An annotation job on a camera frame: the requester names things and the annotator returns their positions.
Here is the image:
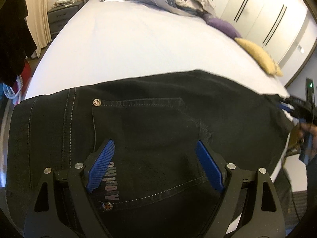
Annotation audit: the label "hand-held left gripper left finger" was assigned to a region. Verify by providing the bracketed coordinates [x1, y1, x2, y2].
[23, 139, 116, 238]

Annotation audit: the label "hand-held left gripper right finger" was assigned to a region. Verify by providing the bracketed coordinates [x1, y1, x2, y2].
[195, 140, 288, 238]

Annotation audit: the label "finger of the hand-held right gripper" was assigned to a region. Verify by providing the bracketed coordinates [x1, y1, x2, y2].
[278, 96, 301, 116]

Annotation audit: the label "black denim pants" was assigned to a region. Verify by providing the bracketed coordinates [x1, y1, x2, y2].
[5, 70, 294, 238]

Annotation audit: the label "person's right hand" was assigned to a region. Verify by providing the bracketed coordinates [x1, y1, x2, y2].
[297, 123, 317, 152]

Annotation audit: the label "yellow cushion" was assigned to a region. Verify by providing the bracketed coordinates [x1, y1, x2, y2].
[234, 38, 283, 77]

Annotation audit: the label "white wardrobe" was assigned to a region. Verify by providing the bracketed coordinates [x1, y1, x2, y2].
[219, 0, 317, 66]

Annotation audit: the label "purple cushion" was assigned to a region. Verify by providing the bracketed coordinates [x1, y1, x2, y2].
[203, 13, 242, 39]

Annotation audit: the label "red cloth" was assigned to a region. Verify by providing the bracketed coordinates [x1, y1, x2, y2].
[11, 61, 32, 105]

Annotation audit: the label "bed with white sheet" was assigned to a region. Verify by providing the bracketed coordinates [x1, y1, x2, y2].
[23, 0, 291, 179]

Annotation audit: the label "grey nightstand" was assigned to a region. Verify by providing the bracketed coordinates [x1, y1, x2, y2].
[47, 1, 86, 39]

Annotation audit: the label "hanging black garment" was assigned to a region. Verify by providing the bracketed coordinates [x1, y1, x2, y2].
[0, 0, 37, 87]

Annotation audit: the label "cream curtain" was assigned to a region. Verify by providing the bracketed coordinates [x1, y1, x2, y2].
[22, 0, 53, 57]

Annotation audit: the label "light blue cord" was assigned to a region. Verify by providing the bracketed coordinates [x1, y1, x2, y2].
[3, 76, 24, 100]

